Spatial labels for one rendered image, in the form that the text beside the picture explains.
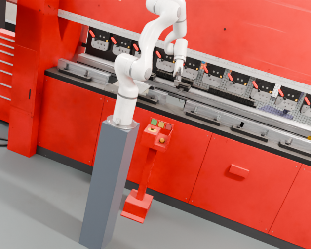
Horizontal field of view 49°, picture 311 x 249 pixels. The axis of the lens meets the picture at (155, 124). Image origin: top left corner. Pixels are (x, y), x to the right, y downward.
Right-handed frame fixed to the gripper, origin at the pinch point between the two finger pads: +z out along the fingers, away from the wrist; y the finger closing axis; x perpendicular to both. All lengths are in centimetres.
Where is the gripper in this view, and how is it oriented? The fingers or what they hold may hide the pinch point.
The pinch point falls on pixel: (177, 82)
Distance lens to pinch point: 234.5
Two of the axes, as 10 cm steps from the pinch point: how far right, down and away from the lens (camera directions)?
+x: 9.9, 1.4, 0.9
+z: -1.2, 9.7, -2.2
